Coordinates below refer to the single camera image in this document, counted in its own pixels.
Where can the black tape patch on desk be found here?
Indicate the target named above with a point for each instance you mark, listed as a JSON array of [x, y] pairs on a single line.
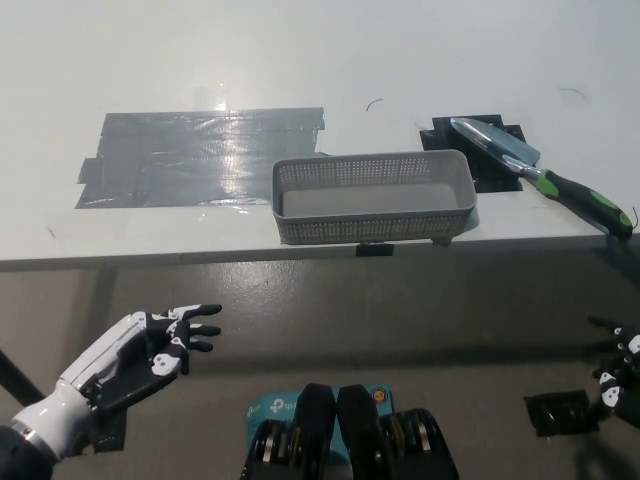
[[440, 135]]

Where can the grey perforated plastic basket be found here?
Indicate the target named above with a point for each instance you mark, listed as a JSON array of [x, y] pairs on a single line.
[[357, 232]]

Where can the teal tp-link box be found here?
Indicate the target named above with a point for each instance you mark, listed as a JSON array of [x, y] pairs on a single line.
[[270, 410]]

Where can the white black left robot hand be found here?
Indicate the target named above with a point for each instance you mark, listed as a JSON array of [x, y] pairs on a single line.
[[130, 375]]

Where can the black robot body blocks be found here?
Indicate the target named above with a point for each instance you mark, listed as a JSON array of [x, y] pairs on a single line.
[[357, 430]]

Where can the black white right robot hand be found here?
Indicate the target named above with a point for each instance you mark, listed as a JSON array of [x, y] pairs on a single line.
[[625, 380]]

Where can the small black tape piece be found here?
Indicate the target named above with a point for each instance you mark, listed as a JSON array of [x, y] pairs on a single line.
[[375, 250]]

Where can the black floor tape patch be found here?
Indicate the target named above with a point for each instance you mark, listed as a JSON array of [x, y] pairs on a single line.
[[555, 412], [107, 435]]

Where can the large grey duct tape patch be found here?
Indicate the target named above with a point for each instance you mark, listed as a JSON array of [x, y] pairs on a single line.
[[185, 160]]

